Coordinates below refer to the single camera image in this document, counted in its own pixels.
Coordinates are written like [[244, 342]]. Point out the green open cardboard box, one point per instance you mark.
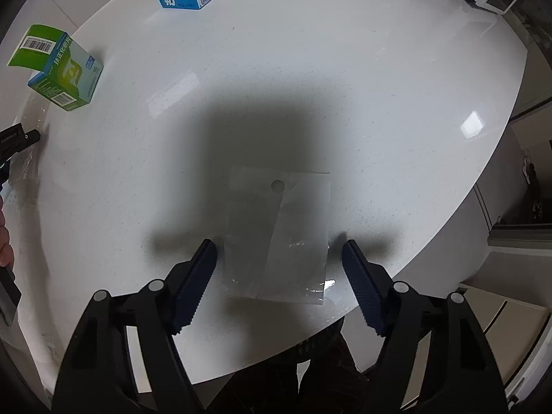
[[64, 73]]

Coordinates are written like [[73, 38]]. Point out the clear plastic zip bag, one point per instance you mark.
[[276, 240]]

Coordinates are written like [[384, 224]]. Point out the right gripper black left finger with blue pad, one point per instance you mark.
[[96, 375]]

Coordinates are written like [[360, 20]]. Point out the person's left hand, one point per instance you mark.
[[6, 251]]

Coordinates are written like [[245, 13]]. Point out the bubble wrap sheet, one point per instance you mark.
[[22, 184]]

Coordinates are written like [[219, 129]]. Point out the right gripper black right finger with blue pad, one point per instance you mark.
[[461, 374]]

